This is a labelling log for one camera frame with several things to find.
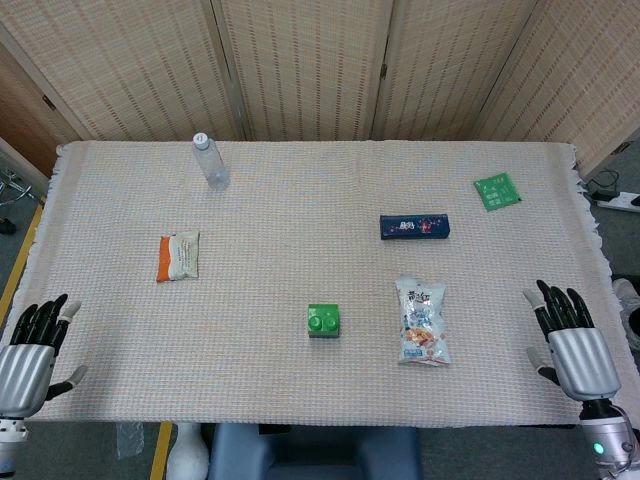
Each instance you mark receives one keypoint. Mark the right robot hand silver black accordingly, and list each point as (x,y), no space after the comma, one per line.
(582,357)

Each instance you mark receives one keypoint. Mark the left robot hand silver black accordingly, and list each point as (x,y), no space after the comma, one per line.
(25,370)

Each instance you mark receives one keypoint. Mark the green toy brick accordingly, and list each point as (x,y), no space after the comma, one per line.
(324,320)

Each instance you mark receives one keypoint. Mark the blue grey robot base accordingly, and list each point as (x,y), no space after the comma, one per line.
(315,452)

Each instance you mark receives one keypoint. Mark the clear plastic bag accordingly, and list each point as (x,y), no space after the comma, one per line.
(129,440)

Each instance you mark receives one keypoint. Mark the white power strip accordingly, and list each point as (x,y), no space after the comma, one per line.
(620,201)

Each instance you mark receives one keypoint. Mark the white blue peanut snack bag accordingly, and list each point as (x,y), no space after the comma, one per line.
(421,320)

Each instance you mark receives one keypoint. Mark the chrome chair base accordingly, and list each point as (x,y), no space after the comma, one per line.
(12,192)

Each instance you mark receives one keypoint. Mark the white robot torso column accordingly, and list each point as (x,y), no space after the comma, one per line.
(186,452)

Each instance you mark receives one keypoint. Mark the green sachet packet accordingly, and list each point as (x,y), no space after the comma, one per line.
(498,192)

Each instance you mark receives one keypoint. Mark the orange white snack packet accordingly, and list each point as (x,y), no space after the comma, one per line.
(178,256)

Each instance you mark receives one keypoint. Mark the dark blue rectangular box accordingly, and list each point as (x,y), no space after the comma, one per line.
(416,227)

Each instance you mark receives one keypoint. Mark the clear plastic water bottle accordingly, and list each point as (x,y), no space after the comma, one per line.
(214,162)

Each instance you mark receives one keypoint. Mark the beige woven tablecloth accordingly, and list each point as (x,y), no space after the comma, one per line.
(320,250)

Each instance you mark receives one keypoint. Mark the bamboo folding screen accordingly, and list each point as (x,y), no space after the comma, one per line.
(310,65)

